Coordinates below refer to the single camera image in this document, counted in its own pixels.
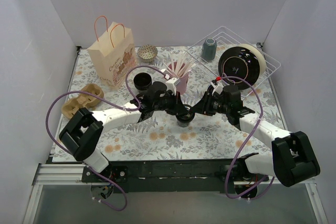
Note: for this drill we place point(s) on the small patterned bowl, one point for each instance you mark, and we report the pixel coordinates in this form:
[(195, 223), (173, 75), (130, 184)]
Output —
[(147, 53)]

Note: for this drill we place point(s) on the stack of black cups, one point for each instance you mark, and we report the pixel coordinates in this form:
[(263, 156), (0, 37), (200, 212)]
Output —
[(142, 81)]

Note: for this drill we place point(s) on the black plastic cup lid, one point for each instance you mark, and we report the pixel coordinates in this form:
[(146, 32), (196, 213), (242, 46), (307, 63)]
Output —
[(187, 112)]

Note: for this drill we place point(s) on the wrapped straw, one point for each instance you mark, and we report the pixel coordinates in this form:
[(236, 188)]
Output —
[(188, 68), (179, 64), (172, 64), (170, 72)]

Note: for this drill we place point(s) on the dark translucent printed cup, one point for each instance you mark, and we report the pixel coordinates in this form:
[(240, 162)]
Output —
[(184, 122)]

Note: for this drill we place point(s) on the cardboard cup carrier tray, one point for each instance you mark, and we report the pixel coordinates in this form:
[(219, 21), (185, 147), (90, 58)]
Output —
[(82, 100)]

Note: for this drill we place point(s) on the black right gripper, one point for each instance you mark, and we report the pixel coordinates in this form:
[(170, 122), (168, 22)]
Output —
[(205, 104)]

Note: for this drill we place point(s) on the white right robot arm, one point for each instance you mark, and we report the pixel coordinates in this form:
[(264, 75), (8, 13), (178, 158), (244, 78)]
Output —
[(293, 159)]

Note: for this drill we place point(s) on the black round plate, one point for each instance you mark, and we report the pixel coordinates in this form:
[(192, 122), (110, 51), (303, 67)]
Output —
[(239, 62)]

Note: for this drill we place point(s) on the pink cylindrical holder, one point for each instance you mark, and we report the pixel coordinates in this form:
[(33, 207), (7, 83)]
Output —
[(182, 86)]

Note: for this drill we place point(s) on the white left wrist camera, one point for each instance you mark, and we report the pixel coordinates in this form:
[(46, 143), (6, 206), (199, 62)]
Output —
[(171, 83)]

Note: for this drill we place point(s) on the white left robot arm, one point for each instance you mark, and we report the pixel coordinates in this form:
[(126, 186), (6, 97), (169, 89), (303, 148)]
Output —
[(81, 134)]

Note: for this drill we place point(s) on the aluminium frame rail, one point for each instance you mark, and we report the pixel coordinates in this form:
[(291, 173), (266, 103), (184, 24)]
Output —
[(51, 174)]

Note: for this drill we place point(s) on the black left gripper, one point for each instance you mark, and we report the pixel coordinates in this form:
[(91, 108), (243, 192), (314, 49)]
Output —
[(172, 102)]

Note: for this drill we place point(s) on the brown paper gift bag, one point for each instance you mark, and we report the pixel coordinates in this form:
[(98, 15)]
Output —
[(113, 54)]

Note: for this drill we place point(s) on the teal ceramic cup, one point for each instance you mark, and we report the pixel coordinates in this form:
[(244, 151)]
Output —
[(209, 49)]

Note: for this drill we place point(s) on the cream round plate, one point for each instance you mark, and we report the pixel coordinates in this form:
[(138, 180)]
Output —
[(259, 56)]

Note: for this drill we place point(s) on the white wire dish rack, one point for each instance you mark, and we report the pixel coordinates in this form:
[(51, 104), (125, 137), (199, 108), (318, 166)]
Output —
[(204, 72)]

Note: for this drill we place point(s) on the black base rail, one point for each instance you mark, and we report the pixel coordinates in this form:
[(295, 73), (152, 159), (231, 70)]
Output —
[(179, 175)]

